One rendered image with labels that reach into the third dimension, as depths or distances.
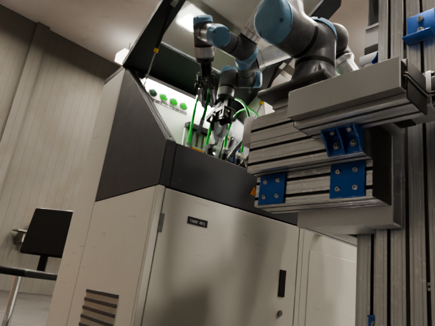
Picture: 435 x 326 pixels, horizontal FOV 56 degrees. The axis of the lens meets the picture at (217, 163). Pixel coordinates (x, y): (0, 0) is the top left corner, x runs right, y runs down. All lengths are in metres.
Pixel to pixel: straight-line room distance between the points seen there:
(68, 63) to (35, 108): 1.58
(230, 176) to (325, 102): 0.69
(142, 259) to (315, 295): 0.79
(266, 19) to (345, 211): 0.55
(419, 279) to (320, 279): 0.82
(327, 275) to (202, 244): 0.65
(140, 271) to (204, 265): 0.23
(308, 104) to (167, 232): 0.66
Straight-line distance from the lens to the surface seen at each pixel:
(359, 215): 1.09
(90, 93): 11.93
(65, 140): 11.29
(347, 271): 1.99
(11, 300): 3.06
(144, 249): 1.34
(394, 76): 0.87
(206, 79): 1.61
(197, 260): 1.42
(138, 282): 1.33
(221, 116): 1.78
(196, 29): 1.59
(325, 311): 1.87
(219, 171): 1.50
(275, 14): 1.16
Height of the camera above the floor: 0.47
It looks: 18 degrees up
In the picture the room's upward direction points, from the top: 8 degrees clockwise
